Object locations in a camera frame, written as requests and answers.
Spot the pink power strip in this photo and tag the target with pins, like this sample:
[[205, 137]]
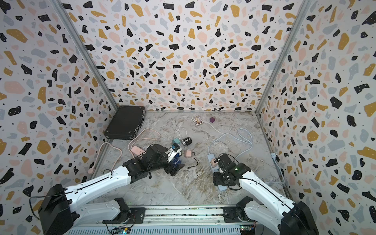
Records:
[[136, 151]]

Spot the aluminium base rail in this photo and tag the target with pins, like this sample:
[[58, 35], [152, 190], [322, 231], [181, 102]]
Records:
[[176, 220]]

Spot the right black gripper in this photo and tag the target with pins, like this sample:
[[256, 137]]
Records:
[[216, 180]]

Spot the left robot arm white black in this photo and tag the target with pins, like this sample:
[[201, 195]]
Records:
[[65, 207]]

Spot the card box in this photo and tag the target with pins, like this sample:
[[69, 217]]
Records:
[[197, 120]]

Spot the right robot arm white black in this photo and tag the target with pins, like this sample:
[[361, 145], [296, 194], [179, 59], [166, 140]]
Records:
[[265, 205]]

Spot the black briefcase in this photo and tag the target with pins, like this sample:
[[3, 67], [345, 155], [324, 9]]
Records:
[[126, 123]]

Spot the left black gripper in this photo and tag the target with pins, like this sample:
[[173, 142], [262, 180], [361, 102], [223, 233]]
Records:
[[170, 170]]

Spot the grey-blue power strip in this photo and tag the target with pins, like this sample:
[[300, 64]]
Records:
[[215, 168]]

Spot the blue shaver with white stripes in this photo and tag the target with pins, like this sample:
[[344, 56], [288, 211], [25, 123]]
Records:
[[176, 161]]

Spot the teal USB charger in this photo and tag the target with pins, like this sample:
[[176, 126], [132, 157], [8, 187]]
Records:
[[177, 141]]

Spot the pink charger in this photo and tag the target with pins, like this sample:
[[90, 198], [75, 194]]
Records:
[[188, 153], [213, 163]]

